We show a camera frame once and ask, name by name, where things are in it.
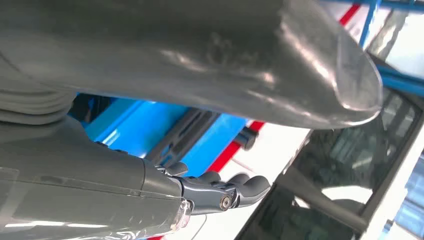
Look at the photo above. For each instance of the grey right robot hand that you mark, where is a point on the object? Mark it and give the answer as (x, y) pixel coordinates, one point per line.
(165, 49)

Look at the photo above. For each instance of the white car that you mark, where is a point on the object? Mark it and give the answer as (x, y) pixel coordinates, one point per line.
(271, 155)

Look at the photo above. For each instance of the black stanchion post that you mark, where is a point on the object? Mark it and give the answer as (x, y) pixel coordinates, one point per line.
(246, 137)

